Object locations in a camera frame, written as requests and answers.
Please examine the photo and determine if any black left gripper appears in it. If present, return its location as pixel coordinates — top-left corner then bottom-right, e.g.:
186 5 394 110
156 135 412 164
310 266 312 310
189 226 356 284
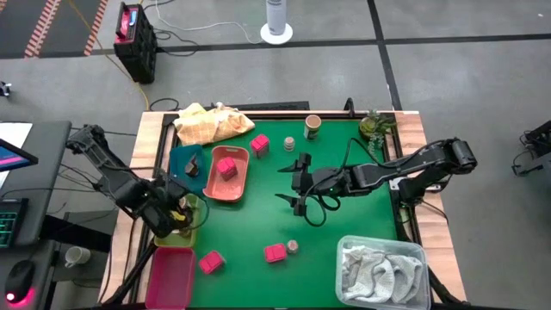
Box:
145 176 195 239

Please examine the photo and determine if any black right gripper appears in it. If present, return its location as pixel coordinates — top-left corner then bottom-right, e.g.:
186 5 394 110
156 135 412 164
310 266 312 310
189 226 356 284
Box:
275 152 322 216

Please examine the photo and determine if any brown pyramid spice pack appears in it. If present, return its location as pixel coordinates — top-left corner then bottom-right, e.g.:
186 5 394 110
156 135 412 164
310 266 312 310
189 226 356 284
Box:
184 153 201 177

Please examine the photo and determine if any pink spice box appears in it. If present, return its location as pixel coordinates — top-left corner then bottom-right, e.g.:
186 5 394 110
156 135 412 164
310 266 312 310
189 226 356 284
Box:
263 243 288 264
198 251 226 276
216 156 238 181
250 133 271 159

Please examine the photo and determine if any yellow-green plastic bin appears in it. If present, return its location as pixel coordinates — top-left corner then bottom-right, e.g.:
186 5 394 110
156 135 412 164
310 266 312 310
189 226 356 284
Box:
153 193 201 249

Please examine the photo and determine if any teal plastic bin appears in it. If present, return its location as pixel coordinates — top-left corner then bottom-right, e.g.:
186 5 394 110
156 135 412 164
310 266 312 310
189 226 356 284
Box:
169 144 210 197

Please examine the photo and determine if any green table mat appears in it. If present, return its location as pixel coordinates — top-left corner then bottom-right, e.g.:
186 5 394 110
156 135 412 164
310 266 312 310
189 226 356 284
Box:
171 119 399 309

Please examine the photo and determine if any salmon orange plastic bin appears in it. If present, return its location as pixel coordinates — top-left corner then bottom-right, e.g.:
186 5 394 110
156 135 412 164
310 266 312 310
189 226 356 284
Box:
201 145 251 203

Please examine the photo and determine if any magenta plastic bin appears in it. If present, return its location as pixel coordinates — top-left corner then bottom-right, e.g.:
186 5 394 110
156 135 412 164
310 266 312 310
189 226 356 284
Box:
145 246 196 310

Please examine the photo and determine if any yellow checked cloth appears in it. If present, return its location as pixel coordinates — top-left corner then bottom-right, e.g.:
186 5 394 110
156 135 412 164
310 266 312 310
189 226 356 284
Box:
173 102 256 147

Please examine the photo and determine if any potted succulent plant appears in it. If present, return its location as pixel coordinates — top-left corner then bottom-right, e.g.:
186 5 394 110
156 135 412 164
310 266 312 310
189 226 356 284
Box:
359 109 398 158

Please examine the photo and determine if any clear plastic container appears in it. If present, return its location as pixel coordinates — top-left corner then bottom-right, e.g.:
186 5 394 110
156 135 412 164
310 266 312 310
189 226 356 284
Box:
335 234 431 310

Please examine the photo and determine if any white mug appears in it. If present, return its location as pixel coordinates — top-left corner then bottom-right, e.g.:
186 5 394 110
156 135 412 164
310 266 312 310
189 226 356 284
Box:
64 246 91 269

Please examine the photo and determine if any grey knitted cloth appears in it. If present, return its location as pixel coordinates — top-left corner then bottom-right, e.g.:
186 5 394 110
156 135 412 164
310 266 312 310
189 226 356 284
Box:
342 245 425 305

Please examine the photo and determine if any grey desk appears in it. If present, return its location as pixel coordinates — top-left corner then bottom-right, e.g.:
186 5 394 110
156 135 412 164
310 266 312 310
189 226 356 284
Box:
0 121 72 310

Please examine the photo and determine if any backlit computer keyboard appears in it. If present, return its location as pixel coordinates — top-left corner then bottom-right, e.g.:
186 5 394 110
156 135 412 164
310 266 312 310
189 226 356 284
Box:
0 197 29 250

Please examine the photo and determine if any computer monitor lit screen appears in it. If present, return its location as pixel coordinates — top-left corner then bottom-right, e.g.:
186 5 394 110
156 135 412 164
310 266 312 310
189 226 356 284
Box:
0 138 39 173

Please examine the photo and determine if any white tower fan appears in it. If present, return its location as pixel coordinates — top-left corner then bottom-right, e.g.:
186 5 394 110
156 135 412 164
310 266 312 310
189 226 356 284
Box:
259 0 294 46

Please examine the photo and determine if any black and red tool case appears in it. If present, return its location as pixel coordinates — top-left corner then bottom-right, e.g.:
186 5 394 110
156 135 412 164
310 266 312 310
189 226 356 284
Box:
113 2 158 85

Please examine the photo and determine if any black computer mouse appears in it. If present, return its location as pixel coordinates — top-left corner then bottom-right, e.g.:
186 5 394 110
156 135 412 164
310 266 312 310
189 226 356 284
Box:
3 259 36 309

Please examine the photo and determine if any white paper sheet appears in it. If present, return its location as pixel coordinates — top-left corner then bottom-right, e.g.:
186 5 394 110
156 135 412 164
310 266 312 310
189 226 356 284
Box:
0 122 34 186

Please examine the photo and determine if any black cable loop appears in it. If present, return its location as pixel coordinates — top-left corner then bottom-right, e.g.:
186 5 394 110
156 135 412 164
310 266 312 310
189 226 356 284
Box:
149 97 180 112

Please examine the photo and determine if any black floor cable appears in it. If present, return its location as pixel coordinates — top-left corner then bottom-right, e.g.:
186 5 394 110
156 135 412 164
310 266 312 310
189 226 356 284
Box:
152 28 201 58

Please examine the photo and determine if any yellow floor cable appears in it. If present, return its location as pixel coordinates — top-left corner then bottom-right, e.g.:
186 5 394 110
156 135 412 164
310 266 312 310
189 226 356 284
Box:
68 0 151 111

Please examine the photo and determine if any white floor cable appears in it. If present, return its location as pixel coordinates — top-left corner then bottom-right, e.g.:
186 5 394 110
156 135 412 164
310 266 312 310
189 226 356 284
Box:
152 0 263 45

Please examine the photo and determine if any black equipment with cables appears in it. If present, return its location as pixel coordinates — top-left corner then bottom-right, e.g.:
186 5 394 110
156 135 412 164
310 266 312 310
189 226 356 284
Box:
511 119 551 177

